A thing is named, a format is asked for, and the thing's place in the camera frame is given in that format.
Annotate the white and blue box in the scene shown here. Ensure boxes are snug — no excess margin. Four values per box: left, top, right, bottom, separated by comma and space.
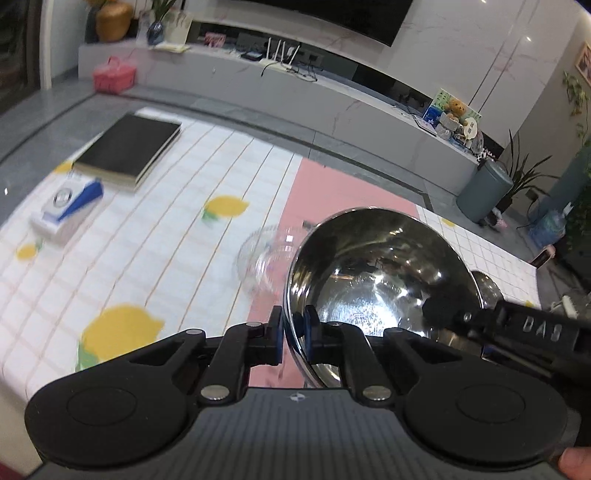
29, 173, 104, 246

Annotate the teddy bear toy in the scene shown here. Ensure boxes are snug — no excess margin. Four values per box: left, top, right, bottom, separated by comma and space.
444, 97, 467, 123

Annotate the clear glass plate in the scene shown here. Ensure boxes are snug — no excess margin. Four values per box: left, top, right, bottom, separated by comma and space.
235, 225, 308, 296

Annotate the lemon print tablecloth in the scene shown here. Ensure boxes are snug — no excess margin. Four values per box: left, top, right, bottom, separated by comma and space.
1, 117, 539, 400

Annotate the potted green plant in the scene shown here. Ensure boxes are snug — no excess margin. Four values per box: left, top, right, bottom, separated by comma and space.
496, 131, 558, 213

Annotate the white tv cabinet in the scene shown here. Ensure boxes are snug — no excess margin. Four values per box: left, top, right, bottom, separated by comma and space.
78, 40, 478, 194

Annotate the white wifi router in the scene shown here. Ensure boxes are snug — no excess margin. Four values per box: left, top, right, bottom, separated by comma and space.
259, 37, 301, 67

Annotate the black television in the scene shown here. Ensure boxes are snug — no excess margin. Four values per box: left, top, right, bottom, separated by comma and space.
239, 0, 413, 46

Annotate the person's hand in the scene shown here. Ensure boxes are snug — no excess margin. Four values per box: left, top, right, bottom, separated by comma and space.
558, 447, 591, 480

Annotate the blue vase with plant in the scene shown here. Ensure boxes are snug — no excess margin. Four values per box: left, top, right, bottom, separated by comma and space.
146, 0, 176, 46

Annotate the pink table runner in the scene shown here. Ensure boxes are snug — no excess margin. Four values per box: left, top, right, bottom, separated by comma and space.
249, 159, 419, 388

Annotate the grey trash bin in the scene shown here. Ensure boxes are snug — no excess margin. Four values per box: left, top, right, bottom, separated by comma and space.
456, 160, 513, 223

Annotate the golden vase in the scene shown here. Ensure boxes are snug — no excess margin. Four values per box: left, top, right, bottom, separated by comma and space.
95, 1, 133, 43

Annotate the blue water jug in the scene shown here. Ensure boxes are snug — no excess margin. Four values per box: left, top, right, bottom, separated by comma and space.
529, 202, 573, 249

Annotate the black notebook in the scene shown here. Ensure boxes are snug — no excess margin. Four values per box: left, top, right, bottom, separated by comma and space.
72, 113, 181, 191

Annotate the pink storage basket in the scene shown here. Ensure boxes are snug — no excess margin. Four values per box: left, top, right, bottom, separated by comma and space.
92, 56, 136, 95

